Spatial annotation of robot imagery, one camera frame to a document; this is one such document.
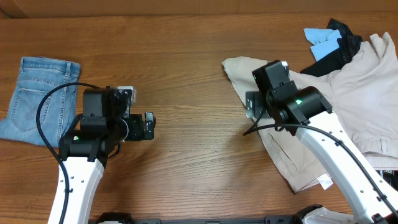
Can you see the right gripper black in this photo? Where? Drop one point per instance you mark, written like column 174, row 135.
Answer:
column 255, row 106

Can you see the light blue garment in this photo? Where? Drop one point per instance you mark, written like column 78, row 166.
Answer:
column 324, row 41

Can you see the beige khaki shorts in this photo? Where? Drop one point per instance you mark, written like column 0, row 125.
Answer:
column 363, row 94

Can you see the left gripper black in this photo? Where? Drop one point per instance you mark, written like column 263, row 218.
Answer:
column 137, row 133

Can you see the folded blue denim jeans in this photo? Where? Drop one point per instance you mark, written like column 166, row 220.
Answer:
column 37, row 76

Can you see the black patterned garment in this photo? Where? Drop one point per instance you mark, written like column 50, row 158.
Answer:
column 349, row 46

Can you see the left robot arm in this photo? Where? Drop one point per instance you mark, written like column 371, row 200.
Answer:
column 95, row 136

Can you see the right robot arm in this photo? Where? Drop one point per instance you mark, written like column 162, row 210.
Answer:
column 309, row 116

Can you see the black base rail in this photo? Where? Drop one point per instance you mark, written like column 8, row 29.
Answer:
column 211, row 221

